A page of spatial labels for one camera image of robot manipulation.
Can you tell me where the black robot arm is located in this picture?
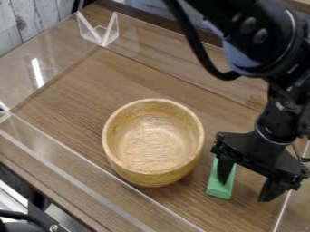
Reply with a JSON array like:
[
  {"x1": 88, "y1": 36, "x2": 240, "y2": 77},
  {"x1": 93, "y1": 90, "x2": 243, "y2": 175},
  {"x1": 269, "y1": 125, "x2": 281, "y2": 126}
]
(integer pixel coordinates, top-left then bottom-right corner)
[{"x1": 165, "y1": 0, "x2": 310, "y2": 202}]

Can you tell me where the wooden bowl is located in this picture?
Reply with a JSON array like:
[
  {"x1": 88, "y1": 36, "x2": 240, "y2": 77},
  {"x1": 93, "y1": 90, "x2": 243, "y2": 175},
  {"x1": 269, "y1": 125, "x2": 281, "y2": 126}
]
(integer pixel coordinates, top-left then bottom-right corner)
[{"x1": 101, "y1": 99, "x2": 204, "y2": 188}]

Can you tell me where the clear acrylic corner bracket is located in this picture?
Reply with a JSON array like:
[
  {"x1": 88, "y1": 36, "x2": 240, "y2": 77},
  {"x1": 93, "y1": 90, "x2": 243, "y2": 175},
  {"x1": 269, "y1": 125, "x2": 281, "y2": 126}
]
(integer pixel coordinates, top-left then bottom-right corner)
[{"x1": 76, "y1": 12, "x2": 120, "y2": 47}]

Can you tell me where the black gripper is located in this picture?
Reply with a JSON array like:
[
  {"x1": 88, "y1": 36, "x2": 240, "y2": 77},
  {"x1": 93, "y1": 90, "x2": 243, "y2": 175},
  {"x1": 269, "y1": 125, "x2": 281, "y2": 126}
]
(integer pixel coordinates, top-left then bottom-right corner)
[{"x1": 212, "y1": 127, "x2": 310, "y2": 202}]

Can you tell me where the black cable lower left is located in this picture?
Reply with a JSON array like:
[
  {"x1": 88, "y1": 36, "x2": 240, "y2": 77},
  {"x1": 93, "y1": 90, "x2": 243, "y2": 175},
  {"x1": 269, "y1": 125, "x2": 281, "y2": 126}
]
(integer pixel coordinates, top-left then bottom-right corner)
[{"x1": 0, "y1": 208, "x2": 32, "y2": 232}]

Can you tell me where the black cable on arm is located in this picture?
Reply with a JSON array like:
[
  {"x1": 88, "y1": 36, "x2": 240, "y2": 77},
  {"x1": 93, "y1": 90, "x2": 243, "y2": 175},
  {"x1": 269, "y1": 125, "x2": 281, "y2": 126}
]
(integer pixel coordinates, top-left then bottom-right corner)
[{"x1": 161, "y1": 0, "x2": 243, "y2": 82}]

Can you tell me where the black metal mount bracket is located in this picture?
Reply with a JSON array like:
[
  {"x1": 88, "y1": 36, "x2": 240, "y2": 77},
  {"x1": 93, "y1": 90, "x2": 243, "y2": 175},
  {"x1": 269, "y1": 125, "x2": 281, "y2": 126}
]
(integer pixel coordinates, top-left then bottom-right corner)
[{"x1": 28, "y1": 202, "x2": 70, "y2": 232}]

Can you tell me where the green rectangular block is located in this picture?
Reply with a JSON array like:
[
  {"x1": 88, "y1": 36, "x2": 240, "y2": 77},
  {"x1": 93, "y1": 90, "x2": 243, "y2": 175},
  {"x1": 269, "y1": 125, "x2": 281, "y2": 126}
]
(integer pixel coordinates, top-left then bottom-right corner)
[{"x1": 205, "y1": 158, "x2": 236, "y2": 200}]

